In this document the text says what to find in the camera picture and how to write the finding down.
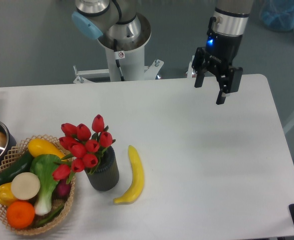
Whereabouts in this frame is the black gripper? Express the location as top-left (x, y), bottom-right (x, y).
top-left (192, 32), bottom-right (243, 105)

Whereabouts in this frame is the red tulip bouquet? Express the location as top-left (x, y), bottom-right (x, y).
top-left (52, 114), bottom-right (115, 181)

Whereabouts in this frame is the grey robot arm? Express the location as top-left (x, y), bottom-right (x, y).
top-left (72, 0), bottom-right (253, 105)

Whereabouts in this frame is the dark grey ribbed vase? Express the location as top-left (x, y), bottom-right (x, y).
top-left (86, 146), bottom-right (119, 192)

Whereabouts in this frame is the blue plastic bag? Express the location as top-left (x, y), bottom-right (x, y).
top-left (259, 0), bottom-right (294, 34)

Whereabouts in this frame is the yellow banana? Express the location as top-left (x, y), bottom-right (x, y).
top-left (113, 145), bottom-right (145, 205)

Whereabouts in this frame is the purple red onion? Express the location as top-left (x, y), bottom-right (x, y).
top-left (55, 179), bottom-right (71, 198)

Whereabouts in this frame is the yellow squash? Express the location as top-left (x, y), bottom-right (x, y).
top-left (28, 138), bottom-right (65, 159)

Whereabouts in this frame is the green bok choy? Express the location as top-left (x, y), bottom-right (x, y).
top-left (30, 154), bottom-right (60, 216)

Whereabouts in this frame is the green cucumber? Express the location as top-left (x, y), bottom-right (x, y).
top-left (0, 150), bottom-right (34, 186)

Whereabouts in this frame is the woven wicker basket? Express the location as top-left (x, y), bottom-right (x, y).
top-left (0, 134), bottom-right (76, 236)

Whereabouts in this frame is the white round radish slice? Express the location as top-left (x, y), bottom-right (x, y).
top-left (11, 172), bottom-right (41, 201)

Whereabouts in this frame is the green chili pepper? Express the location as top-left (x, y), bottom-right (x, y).
top-left (34, 204), bottom-right (64, 228)

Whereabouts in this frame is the orange fruit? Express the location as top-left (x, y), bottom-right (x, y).
top-left (6, 201), bottom-right (35, 229)

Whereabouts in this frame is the yellow bell pepper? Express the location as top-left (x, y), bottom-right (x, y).
top-left (0, 182), bottom-right (18, 207)

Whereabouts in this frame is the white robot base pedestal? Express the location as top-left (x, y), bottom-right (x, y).
top-left (72, 12), bottom-right (164, 82)

